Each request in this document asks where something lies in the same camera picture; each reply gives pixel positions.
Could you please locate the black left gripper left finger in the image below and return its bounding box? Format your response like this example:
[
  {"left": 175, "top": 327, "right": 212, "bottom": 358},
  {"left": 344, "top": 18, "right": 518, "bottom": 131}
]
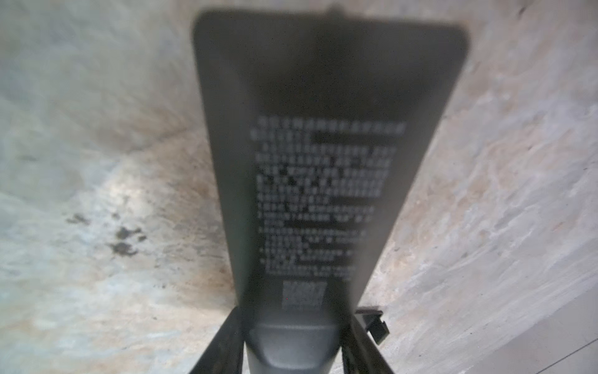
[{"left": 189, "top": 307, "right": 244, "bottom": 374}]

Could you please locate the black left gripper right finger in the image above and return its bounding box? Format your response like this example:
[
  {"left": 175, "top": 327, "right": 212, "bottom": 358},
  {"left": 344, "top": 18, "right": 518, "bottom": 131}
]
[{"left": 341, "top": 315, "right": 394, "bottom": 374}]

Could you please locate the black remote control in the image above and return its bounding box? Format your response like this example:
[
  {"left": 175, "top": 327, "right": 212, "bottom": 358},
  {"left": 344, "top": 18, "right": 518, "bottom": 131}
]
[{"left": 192, "top": 9, "right": 470, "bottom": 373}]

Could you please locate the black battery cover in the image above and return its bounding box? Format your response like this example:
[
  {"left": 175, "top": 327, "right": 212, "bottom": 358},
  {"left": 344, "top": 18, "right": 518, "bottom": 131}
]
[{"left": 355, "top": 308, "right": 390, "bottom": 345}]

